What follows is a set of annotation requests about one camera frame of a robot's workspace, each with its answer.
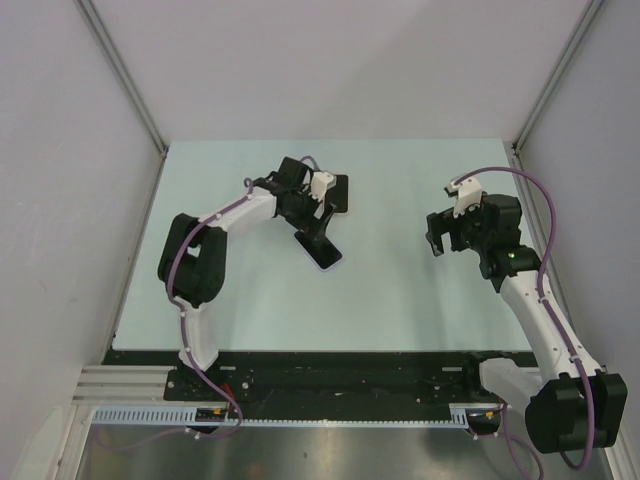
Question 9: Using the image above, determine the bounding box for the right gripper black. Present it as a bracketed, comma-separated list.
[424, 195, 491, 257]

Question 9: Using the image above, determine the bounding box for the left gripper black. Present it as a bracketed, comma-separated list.
[282, 185, 336, 240]

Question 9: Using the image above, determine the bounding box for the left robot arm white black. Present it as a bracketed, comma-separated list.
[157, 156, 349, 400]

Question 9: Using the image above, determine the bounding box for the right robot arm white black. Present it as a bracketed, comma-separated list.
[426, 193, 628, 454]

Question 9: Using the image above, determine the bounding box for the phone in beige case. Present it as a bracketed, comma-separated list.
[325, 174, 349, 215]

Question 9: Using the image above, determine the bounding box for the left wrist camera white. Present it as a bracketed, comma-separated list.
[309, 170, 336, 202]

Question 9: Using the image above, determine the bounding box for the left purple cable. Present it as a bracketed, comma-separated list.
[94, 154, 321, 454]

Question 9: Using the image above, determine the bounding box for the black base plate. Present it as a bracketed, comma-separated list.
[102, 349, 546, 421]

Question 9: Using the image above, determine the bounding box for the grey slotted cable duct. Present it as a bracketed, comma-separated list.
[92, 403, 500, 429]

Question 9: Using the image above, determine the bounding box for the front aluminium rail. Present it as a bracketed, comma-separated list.
[72, 364, 176, 404]

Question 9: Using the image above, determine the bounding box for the aluminium rail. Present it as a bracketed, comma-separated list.
[509, 142, 640, 480]
[72, 364, 176, 404]

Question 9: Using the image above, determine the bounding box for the right aluminium frame post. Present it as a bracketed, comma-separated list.
[509, 0, 608, 156]

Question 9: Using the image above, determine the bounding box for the aluminium frame post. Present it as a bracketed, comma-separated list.
[509, 0, 608, 156]
[74, 0, 169, 159]

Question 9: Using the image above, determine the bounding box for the right side aluminium rail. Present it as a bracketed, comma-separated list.
[509, 142, 640, 480]

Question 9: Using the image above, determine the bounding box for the left aluminium frame post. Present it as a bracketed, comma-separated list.
[74, 0, 169, 159]

